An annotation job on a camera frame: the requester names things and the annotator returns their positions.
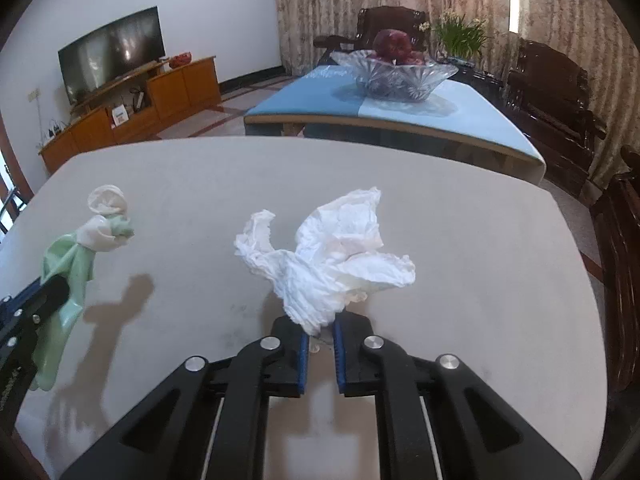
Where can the glass fruit bowl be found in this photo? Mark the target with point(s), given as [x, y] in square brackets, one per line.
[395, 80]

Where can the beige patterned curtains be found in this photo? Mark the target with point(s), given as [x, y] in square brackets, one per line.
[550, 20]

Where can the dark wooden sofa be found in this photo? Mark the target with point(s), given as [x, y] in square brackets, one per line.
[620, 260]

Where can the red ornament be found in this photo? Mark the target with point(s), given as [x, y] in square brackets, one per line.
[180, 59]

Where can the coffee table with blue cover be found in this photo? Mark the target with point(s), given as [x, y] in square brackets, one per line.
[310, 100]

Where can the white tissue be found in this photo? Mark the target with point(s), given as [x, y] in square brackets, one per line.
[325, 260]

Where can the red apples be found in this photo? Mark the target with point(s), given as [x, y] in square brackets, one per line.
[392, 45]

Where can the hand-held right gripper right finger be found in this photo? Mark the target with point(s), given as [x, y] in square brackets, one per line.
[340, 360]

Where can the green potted plant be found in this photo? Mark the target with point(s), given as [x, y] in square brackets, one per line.
[460, 37]

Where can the green and white rubber glove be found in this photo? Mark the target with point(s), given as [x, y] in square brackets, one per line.
[75, 260]

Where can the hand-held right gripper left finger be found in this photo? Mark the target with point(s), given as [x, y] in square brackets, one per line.
[303, 360]

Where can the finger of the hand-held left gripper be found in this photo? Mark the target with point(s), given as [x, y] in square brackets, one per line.
[52, 292]
[20, 297]

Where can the wall socket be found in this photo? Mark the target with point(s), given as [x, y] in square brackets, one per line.
[33, 95]

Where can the small white box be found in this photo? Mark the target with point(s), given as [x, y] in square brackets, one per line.
[120, 115]

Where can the dark wooden side table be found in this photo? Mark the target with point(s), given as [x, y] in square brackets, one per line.
[477, 75]

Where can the flat screen television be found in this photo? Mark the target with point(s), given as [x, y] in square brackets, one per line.
[110, 52]

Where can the wooden television cabinet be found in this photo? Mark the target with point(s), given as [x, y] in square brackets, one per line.
[170, 90]

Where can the dark wooden armchair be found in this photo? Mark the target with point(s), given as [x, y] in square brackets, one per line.
[370, 22]
[550, 105]

